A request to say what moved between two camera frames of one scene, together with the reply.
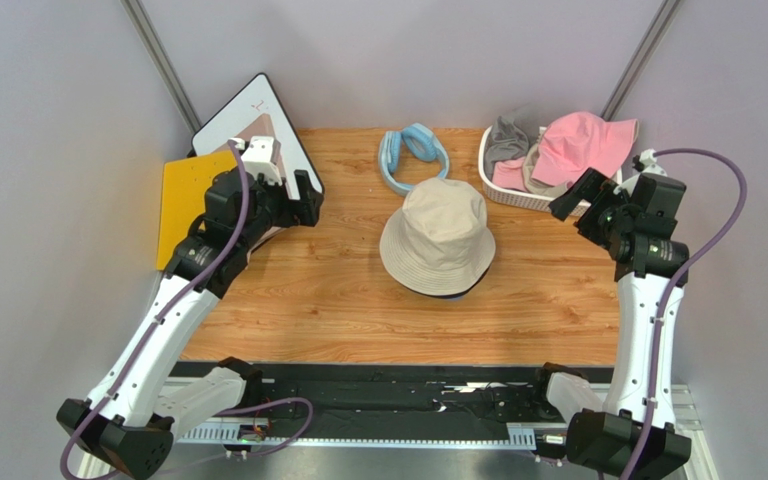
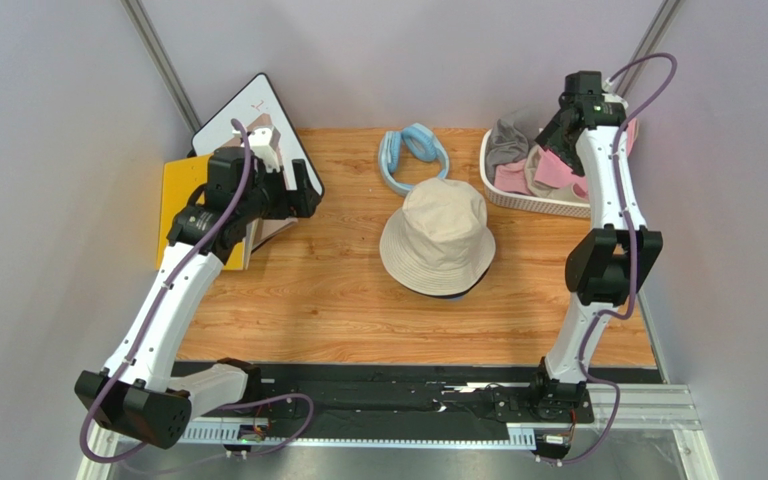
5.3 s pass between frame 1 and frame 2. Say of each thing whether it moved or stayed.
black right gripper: moved
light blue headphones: stayed
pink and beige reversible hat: moved
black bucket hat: stayed
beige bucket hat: stayed
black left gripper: stayed
